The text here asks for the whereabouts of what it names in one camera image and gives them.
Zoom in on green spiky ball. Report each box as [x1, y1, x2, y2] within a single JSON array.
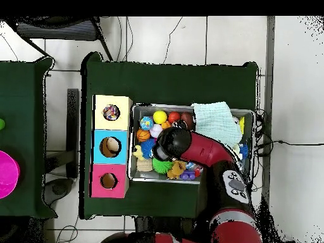
[[151, 157, 175, 175]]

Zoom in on orange ball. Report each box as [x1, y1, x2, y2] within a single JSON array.
[[168, 111, 182, 124]]

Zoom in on blue spiky toy yellow horns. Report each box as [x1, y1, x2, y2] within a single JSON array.
[[132, 138, 156, 161]]

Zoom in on dark green side tablecloth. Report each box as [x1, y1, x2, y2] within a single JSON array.
[[0, 56, 58, 220]]

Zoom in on brown plush toy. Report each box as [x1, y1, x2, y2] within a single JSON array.
[[166, 160, 187, 180]]

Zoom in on yellow ball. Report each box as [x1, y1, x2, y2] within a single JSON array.
[[153, 110, 168, 125]]

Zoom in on shallow wire mesh bin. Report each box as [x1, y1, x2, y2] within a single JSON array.
[[127, 103, 256, 187]]

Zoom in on black mesh chair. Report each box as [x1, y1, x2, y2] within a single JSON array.
[[4, 16, 114, 62]]

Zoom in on mint green waffle cloth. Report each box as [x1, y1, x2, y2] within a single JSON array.
[[190, 101, 243, 149]]

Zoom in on wooden box with three holes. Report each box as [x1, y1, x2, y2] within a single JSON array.
[[89, 94, 134, 199]]

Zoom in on white baseball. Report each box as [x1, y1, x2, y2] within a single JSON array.
[[149, 123, 164, 139]]

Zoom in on dark grey oval base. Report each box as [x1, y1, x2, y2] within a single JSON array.
[[42, 177, 75, 206]]

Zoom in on colourful spotted cloth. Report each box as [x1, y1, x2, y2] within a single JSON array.
[[102, 104, 121, 122]]

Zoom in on globe print ball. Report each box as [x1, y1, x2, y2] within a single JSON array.
[[139, 116, 154, 131]]

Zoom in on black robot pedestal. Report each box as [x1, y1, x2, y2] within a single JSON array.
[[134, 216, 197, 235]]

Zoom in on small basketball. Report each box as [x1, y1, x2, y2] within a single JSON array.
[[135, 128, 152, 143]]

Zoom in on pink round disc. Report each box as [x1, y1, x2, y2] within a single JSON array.
[[0, 150, 21, 199]]

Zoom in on brown football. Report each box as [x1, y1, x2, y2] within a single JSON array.
[[180, 111, 195, 129]]

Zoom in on black power cable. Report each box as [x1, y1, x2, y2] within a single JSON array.
[[255, 139, 324, 158]]

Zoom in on black upright panel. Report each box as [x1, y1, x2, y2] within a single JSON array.
[[66, 88, 80, 179]]

